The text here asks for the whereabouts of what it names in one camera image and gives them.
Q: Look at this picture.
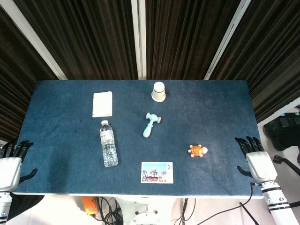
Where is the orange device under table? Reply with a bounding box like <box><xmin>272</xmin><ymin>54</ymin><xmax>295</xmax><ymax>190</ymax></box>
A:
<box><xmin>81</xmin><ymin>196</ymin><xmax>98</xmax><ymax>216</ymax></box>

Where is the light blue toy hammer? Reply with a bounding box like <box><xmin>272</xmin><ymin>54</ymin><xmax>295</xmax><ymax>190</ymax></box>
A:
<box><xmin>142</xmin><ymin>112</ymin><xmax>163</xmax><ymax>138</ymax></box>

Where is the clear plastic water bottle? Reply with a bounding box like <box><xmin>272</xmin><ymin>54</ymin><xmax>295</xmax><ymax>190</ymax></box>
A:
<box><xmin>99</xmin><ymin>120</ymin><xmax>119</xmax><ymax>168</ymax></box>

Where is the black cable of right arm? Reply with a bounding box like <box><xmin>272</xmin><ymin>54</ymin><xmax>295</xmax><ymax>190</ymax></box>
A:
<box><xmin>175</xmin><ymin>182</ymin><xmax>262</xmax><ymax>225</ymax></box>

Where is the blue table cloth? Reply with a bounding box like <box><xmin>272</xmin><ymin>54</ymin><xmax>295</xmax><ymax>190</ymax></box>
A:
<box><xmin>13</xmin><ymin>79</ymin><xmax>274</xmax><ymax>199</ymax></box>

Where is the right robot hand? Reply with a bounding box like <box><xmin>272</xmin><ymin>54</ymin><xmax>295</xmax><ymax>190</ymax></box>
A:
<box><xmin>234</xmin><ymin>135</ymin><xmax>278</xmax><ymax>184</ymax></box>

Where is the white paper cup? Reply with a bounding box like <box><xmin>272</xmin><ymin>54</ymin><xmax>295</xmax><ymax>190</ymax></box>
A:
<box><xmin>151</xmin><ymin>81</ymin><xmax>167</xmax><ymax>103</ymax></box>

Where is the black cable bundle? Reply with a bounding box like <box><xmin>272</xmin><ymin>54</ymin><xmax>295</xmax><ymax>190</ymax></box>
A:
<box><xmin>92</xmin><ymin>196</ymin><xmax>124</xmax><ymax>225</ymax></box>

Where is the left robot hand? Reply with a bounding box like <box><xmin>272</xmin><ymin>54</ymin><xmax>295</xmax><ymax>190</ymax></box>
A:
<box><xmin>0</xmin><ymin>140</ymin><xmax>38</xmax><ymax>191</ymax></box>

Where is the orange-pink turtle toy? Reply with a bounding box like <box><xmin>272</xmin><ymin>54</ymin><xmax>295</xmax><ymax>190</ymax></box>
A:
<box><xmin>188</xmin><ymin>144</ymin><xmax>209</xmax><ymax>158</ymax></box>

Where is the cream notepad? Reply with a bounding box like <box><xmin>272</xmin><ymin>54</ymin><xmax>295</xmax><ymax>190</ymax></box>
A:
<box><xmin>92</xmin><ymin>91</ymin><xmax>113</xmax><ymax>118</ymax></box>

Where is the picture postcard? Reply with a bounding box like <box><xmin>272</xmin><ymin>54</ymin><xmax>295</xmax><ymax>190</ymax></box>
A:
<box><xmin>141</xmin><ymin>161</ymin><xmax>174</xmax><ymax>184</ymax></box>

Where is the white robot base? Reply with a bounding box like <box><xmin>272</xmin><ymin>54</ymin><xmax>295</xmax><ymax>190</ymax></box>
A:
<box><xmin>112</xmin><ymin>196</ymin><xmax>188</xmax><ymax>225</ymax></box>

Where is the black office chair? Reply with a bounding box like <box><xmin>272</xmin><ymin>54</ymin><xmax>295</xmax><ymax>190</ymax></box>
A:
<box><xmin>263</xmin><ymin>112</ymin><xmax>300</xmax><ymax>176</ymax></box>

